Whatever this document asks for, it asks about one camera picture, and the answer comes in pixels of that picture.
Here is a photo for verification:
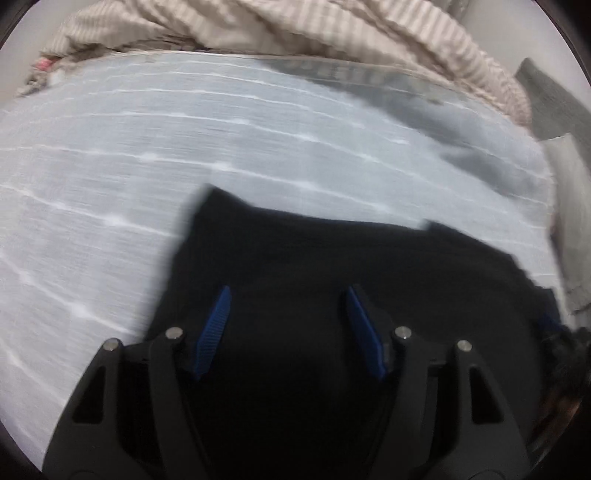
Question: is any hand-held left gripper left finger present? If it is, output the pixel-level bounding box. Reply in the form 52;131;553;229
44;285;232;480

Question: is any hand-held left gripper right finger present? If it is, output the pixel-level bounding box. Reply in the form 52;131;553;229
339;285;531;480

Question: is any black jacket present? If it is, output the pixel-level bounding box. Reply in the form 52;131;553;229
143;184;566;480

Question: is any grey checked blanket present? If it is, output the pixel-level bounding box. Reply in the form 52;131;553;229
0;51;561;462

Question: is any grey pillow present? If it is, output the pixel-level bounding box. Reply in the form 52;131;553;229
540;133;591;315

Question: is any grey quilted cushion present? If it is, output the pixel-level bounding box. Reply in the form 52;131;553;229
515;58;591;141

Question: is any striped duvet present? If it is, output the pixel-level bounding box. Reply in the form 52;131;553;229
16;0;532;125

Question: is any floral bed sheet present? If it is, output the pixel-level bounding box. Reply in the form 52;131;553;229
18;55;63;93

